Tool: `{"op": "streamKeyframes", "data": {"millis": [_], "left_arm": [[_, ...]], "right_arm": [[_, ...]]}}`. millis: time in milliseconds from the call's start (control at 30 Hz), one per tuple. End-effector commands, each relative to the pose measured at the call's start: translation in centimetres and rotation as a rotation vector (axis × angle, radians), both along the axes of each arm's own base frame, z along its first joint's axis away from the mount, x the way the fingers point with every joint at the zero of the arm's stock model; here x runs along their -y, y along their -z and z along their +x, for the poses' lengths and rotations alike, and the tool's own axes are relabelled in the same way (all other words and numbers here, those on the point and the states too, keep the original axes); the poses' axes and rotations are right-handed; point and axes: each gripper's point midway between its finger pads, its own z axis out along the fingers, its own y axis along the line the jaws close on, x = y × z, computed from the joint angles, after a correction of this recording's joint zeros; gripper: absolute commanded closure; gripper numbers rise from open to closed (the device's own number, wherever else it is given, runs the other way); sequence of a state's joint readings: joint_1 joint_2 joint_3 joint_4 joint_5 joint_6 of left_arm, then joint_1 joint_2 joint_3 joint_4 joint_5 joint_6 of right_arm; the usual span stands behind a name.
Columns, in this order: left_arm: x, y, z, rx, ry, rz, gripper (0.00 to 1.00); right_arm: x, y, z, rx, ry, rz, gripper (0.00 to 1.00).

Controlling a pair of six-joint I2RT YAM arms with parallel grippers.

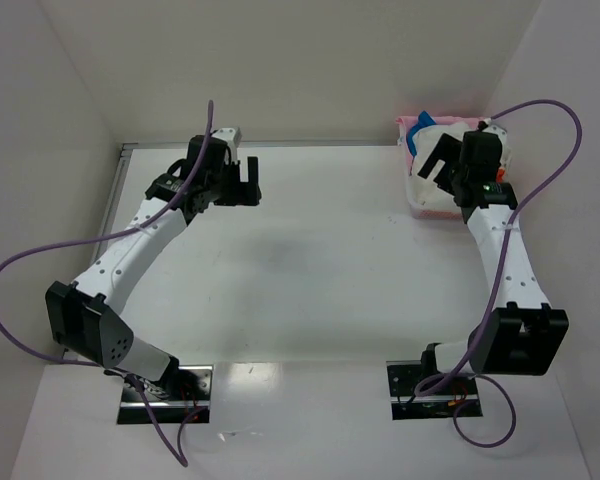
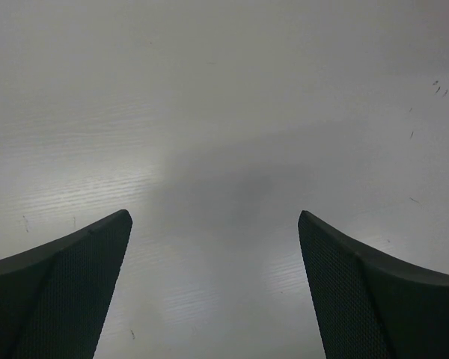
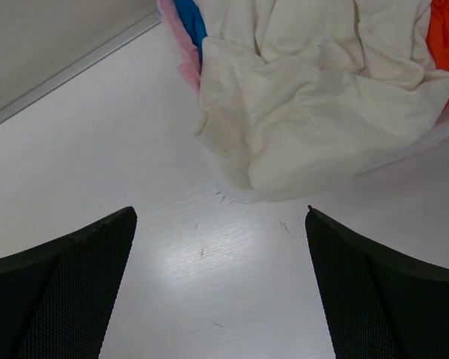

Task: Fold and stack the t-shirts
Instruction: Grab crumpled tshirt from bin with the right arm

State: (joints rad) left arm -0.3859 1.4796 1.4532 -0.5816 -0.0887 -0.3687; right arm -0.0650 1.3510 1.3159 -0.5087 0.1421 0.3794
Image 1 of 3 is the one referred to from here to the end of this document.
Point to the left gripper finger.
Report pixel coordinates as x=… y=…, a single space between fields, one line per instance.
x=233 y=172
x=253 y=169

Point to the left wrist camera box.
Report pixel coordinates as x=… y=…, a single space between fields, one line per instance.
x=230 y=135

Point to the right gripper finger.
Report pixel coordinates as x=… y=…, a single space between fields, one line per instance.
x=444 y=179
x=447 y=150

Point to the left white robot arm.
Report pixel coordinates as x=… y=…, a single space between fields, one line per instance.
x=85 y=315

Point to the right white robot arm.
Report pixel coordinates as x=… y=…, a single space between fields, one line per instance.
x=520 y=331

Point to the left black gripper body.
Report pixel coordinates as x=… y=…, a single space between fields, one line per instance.
x=237 y=194

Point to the white t shirt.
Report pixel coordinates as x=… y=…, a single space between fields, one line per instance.
x=459 y=166

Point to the pink plastic basket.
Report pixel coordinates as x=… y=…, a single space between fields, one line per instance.
x=430 y=210

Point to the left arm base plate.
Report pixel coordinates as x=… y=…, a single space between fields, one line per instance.
x=192 y=393

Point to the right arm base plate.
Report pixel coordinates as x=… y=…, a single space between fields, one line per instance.
x=402 y=379

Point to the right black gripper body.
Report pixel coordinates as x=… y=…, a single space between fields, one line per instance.
x=448 y=175

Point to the blue t shirt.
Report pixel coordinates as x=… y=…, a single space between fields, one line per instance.
x=424 y=120

